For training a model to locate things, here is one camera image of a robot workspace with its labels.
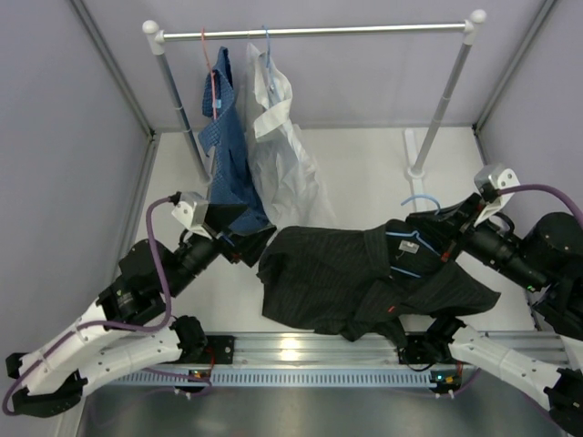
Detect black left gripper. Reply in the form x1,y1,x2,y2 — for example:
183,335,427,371
164,204,278,298

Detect light blue wire hanger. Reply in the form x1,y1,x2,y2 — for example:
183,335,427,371
385,194,441,257

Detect black pinstriped shirt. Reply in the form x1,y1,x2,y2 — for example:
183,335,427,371
258,219,500,348

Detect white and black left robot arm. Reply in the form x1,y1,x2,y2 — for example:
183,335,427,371
2,192,276,418

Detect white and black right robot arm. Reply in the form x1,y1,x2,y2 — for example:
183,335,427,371
424,195,582,436

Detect blue checkered shirt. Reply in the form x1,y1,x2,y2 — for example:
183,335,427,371
198,46,271,234

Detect white shirt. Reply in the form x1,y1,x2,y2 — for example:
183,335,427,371
237,43,336,229

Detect silver clothes rack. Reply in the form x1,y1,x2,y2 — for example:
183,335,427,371
142,9,487,195

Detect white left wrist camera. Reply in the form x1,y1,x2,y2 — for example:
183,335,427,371
171,192,210,238

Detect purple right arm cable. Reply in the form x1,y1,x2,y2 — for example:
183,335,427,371
494,182,583,219

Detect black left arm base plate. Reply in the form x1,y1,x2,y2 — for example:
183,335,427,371
179,335,235,365

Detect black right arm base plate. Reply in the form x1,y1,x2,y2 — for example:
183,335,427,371
397,334,452,371

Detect blue slotted cable duct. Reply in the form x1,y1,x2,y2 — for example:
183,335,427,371
90,368,438,389

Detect pink wire hanger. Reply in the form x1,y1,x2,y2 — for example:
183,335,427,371
201,27,218,120

